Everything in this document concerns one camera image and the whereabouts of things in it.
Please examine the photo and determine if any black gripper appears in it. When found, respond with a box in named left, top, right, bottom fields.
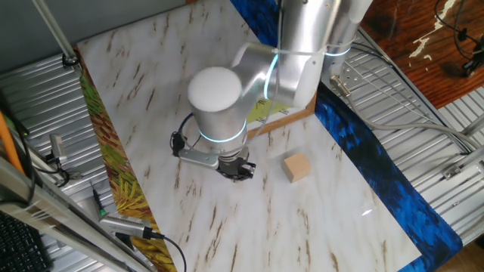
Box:
left=217, top=149, right=257, bottom=184

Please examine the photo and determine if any light wooden cube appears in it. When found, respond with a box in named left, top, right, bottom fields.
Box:
left=281, top=152, right=312, bottom=184

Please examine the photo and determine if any white marble pattern mat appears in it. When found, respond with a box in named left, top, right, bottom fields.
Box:
left=76, top=0, right=423, bottom=272

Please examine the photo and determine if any yellow green painted cloth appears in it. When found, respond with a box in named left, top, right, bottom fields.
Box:
left=77, top=48, right=178, bottom=272

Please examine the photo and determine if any blue painted cloth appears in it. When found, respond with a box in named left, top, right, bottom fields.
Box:
left=229, top=0, right=464, bottom=272

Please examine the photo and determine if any green black screwdriver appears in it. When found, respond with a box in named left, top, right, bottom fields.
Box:
left=92, top=187, right=107, bottom=218

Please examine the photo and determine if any dark brown wooden table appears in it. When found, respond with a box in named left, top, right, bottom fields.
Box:
left=358, top=0, right=484, bottom=110

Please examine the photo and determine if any slanted aluminium pole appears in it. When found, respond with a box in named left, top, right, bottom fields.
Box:
left=32, top=0, right=80, bottom=68

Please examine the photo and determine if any black keyboard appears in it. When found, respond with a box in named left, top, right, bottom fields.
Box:
left=0, top=211, right=52, bottom=272

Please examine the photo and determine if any orange pole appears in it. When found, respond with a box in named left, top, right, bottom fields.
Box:
left=0, top=111, right=24, bottom=175

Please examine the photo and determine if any grey black device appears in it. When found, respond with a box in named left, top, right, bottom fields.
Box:
left=461, top=48, right=484, bottom=79

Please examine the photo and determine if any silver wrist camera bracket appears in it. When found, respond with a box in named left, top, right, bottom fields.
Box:
left=176, top=147, right=222, bottom=170

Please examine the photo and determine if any wooden picture frame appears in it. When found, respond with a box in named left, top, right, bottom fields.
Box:
left=245, top=90, right=318, bottom=141

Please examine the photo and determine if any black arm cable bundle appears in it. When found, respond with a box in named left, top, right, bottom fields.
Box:
left=169, top=112, right=203, bottom=158

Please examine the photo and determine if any black camera cable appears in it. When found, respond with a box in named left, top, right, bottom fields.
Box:
left=150, top=230, right=188, bottom=272

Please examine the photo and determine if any silver ribbed camera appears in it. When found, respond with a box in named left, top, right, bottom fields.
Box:
left=98, top=212, right=154, bottom=240

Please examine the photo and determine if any black camera bracket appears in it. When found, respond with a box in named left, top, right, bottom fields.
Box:
left=114, top=231, right=136, bottom=251

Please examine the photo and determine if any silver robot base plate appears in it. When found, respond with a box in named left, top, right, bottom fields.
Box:
left=321, top=56, right=366, bottom=88

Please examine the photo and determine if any thick grey robot cable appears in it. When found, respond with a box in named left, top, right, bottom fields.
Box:
left=329, top=74, right=484, bottom=152

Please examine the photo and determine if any aluminium frame beam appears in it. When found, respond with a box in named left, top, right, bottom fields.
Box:
left=0, top=156, right=152, bottom=272

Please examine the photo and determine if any aluminium profile rail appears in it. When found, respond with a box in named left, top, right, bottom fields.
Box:
left=441, top=145, right=484, bottom=181

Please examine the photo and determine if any black device cable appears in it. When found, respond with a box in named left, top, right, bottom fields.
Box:
left=433, top=0, right=484, bottom=52

